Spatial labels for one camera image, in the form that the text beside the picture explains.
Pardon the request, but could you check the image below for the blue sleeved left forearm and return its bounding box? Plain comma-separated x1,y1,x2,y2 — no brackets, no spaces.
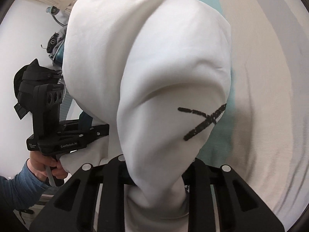
0,159,50,212

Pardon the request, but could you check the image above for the blue and white hooded jacket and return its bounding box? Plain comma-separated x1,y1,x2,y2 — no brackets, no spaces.
60,0,231,231

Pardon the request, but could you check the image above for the black backpack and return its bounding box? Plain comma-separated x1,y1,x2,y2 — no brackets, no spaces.
14,59,63,119

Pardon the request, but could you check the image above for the blue desk lamp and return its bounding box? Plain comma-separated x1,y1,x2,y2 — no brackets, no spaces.
46,6,68,27

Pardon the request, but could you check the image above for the person's left hand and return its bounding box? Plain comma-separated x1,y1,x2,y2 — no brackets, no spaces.
27,151,68,182

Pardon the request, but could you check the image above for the striped bed mattress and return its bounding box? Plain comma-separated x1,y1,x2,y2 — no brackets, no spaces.
199,0,308,229

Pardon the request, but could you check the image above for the clutter on teal suitcase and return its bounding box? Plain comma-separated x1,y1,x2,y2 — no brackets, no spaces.
41,25,67,60

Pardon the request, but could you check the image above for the grey hard suitcase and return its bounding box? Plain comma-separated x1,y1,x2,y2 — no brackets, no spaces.
60,89,82,121

